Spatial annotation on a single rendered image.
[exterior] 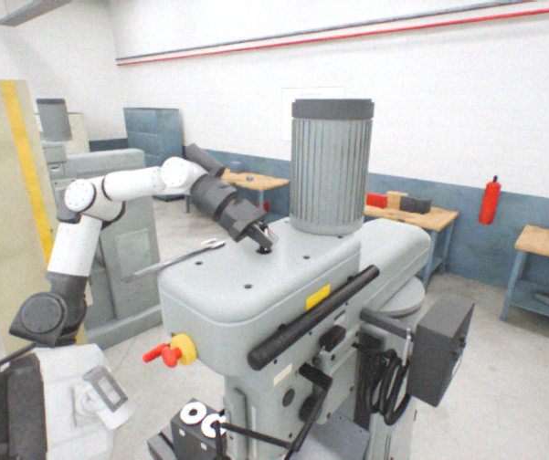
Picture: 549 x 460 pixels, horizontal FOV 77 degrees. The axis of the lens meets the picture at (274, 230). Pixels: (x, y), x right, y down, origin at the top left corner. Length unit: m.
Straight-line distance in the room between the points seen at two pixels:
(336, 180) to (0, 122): 1.81
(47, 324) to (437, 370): 0.87
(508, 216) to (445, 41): 2.17
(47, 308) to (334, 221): 0.68
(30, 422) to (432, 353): 0.85
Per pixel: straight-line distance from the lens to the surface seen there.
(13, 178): 2.29
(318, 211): 0.85
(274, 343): 0.65
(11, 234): 2.34
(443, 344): 0.89
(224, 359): 0.66
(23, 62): 9.87
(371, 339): 1.20
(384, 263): 1.13
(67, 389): 0.93
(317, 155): 0.83
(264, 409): 0.91
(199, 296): 0.63
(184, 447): 1.50
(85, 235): 0.95
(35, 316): 0.92
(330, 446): 1.54
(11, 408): 0.89
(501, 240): 5.00
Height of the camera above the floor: 2.21
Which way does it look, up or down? 21 degrees down
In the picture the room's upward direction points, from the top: straight up
